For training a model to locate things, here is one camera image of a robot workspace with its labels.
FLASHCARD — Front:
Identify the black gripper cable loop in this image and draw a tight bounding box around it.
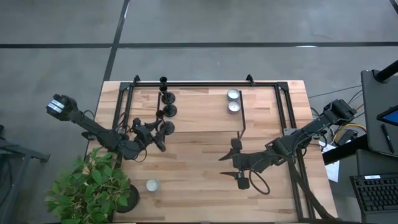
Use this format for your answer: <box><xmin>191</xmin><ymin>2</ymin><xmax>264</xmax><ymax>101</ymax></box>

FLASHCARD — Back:
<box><xmin>248</xmin><ymin>167</ymin><xmax>271</xmax><ymax>196</ymax></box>

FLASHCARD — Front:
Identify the black tablet blue screen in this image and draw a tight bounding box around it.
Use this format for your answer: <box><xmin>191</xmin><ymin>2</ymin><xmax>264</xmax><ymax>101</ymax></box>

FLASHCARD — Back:
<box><xmin>376</xmin><ymin>105</ymin><xmax>398</xmax><ymax>127</ymax></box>

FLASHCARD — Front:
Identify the black braided cable sleeve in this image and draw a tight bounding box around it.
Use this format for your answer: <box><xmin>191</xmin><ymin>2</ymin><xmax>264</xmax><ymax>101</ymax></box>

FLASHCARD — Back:
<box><xmin>289</xmin><ymin>164</ymin><xmax>340</xmax><ymax>222</ymax></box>

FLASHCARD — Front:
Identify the black metal candlestick holder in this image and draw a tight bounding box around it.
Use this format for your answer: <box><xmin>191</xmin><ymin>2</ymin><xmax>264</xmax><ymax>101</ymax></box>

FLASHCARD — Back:
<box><xmin>159</xmin><ymin>76</ymin><xmax>176</xmax><ymax>105</ymax></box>
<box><xmin>159</xmin><ymin>85</ymin><xmax>178</xmax><ymax>118</ymax></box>
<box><xmin>155</xmin><ymin>109</ymin><xmax>176</xmax><ymax>136</ymax></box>

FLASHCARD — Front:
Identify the yellow cable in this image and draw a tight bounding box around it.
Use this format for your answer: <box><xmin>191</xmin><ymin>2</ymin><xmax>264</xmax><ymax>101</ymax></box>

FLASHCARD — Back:
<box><xmin>340</xmin><ymin>123</ymin><xmax>368</xmax><ymax>134</ymax></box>

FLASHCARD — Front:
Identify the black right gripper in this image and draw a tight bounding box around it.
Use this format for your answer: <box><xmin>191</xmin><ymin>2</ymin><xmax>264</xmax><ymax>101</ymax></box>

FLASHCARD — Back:
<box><xmin>218</xmin><ymin>138</ymin><xmax>273</xmax><ymax>191</ymax></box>

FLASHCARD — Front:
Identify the wooden riser shelf black frame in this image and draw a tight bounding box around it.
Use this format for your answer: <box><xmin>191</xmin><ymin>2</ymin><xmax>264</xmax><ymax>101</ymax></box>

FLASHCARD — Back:
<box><xmin>155</xmin><ymin>88</ymin><xmax>247</xmax><ymax>140</ymax></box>

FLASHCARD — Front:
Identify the black keyboard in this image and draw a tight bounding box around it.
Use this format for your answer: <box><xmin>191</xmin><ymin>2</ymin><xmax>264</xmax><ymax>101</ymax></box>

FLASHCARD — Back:
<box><xmin>349</xmin><ymin>174</ymin><xmax>398</xmax><ymax>214</ymax></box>

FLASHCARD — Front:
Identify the white tealight candle silver cup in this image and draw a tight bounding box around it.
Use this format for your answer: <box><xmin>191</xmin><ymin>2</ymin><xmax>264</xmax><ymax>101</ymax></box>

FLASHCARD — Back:
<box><xmin>226</xmin><ymin>88</ymin><xmax>241</xmax><ymax>101</ymax></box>
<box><xmin>227</xmin><ymin>101</ymin><xmax>241</xmax><ymax>114</ymax></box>
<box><xmin>146</xmin><ymin>179</ymin><xmax>160</xmax><ymax>193</ymax></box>

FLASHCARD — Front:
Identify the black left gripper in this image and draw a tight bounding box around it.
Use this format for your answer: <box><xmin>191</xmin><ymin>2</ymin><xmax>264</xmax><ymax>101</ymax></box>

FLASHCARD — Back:
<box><xmin>132</xmin><ymin>117</ymin><xmax>167</xmax><ymax>153</ymax></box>

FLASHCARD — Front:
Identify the black pen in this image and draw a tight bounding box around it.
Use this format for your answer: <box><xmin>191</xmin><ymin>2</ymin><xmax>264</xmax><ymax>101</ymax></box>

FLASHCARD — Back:
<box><xmin>381</xmin><ymin>123</ymin><xmax>395</xmax><ymax>154</ymax></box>

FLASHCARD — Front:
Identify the white paper sheet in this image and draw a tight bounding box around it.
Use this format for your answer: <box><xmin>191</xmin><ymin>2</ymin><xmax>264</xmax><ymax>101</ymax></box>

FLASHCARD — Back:
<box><xmin>322</xmin><ymin>144</ymin><xmax>340</xmax><ymax>183</ymax></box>

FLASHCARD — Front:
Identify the black floor stand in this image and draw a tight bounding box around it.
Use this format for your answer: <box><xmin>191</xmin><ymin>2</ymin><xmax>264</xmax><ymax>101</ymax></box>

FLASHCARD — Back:
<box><xmin>0</xmin><ymin>124</ymin><xmax>50</xmax><ymax>224</ymax></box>

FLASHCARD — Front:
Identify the green leafy plant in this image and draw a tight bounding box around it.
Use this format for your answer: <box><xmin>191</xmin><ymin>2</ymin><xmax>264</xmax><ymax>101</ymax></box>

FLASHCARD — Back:
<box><xmin>45</xmin><ymin>147</ymin><xmax>133</xmax><ymax>224</ymax></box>

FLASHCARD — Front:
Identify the grey tray stand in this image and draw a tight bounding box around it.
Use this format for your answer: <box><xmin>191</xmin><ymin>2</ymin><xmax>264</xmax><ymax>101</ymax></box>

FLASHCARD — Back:
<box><xmin>360</xmin><ymin>70</ymin><xmax>398</xmax><ymax>156</ymax></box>

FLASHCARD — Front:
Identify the black power adapter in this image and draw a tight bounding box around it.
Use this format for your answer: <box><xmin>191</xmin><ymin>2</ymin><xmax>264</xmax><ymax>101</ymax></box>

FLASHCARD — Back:
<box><xmin>337</xmin><ymin>129</ymin><xmax>358</xmax><ymax>147</ymax></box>

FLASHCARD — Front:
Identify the black plant pot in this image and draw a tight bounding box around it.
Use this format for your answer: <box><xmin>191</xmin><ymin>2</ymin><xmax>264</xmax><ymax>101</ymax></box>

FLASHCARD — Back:
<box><xmin>116</xmin><ymin>184</ymin><xmax>141</xmax><ymax>214</ymax></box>

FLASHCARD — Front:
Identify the black aluminium table frame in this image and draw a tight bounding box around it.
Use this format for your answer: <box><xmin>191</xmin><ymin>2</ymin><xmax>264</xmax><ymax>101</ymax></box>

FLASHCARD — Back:
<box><xmin>111</xmin><ymin>73</ymin><xmax>340</xmax><ymax>222</ymax></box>

